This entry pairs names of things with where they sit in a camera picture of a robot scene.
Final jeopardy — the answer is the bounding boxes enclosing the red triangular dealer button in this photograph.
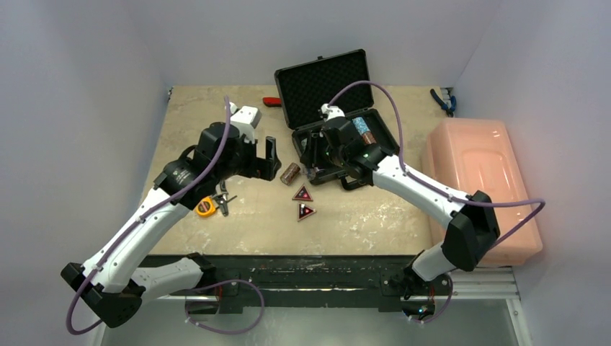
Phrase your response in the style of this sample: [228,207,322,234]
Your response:
[292,185,313,202]

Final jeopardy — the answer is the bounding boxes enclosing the white triangular dealer button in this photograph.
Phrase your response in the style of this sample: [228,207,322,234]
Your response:
[298,203,317,222]

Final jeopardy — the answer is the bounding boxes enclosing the brown red chip stack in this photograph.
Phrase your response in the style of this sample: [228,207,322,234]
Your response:
[362,131,377,145]

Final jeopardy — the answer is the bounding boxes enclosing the blue handled pliers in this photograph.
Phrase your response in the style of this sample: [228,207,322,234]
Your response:
[429,88,457,117]

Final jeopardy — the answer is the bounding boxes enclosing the brown chip roll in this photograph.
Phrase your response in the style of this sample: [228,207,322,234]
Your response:
[280,162,301,186]

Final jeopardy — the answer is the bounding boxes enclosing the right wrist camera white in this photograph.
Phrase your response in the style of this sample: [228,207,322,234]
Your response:
[320,104,345,122]

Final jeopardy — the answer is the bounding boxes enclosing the black multitool pliers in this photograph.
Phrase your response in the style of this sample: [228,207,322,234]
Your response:
[211,180,237,217]

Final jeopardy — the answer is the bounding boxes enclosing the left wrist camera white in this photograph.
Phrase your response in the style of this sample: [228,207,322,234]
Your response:
[229,102,262,144]

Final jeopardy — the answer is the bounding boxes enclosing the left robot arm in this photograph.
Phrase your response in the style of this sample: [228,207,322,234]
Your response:
[61,121,281,328]

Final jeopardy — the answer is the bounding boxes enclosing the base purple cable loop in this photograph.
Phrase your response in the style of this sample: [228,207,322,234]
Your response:
[184,278,265,335]

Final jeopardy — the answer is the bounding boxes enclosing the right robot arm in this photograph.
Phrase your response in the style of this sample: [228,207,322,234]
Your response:
[316,110,500,293]

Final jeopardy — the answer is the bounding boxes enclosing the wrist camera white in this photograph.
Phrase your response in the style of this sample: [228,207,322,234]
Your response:
[229,102,262,144]
[320,104,345,122]

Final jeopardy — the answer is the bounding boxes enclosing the aluminium frame rail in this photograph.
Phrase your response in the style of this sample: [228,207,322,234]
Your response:
[94,268,532,345]

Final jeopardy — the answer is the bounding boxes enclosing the red handled tool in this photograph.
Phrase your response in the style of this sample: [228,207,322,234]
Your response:
[262,97,282,107]

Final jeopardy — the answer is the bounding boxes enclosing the yellow tape measure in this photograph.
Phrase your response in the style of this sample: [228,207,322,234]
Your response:
[194,196,217,218]

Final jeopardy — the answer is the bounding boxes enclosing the light blue chip stack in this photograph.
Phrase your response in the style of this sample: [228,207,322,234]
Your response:
[352,117,372,136]

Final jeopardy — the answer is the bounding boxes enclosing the black poker set case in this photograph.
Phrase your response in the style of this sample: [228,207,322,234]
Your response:
[275,49,399,190]

